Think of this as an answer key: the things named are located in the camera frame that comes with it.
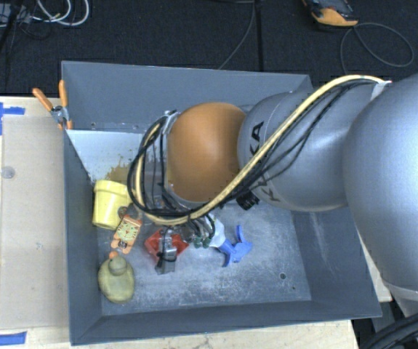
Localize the grey metal bin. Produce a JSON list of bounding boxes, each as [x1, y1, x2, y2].
[[60, 60, 383, 347]]

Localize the orange tiger toy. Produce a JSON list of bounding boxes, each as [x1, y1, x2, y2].
[[110, 214, 143, 256]]

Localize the yellow-green duck toy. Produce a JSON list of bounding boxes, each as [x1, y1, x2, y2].
[[97, 251, 136, 304]]

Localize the red plastic toy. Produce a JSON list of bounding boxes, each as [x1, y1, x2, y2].
[[143, 228, 190, 265]]

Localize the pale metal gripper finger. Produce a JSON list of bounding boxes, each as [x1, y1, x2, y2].
[[154, 251, 166, 276], [163, 246, 178, 274]]

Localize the yellow plastic cup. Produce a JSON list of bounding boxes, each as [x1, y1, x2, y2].
[[92, 179, 134, 231]]

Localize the pale wood flat board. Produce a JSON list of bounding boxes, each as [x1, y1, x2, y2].
[[0, 114, 70, 332]]

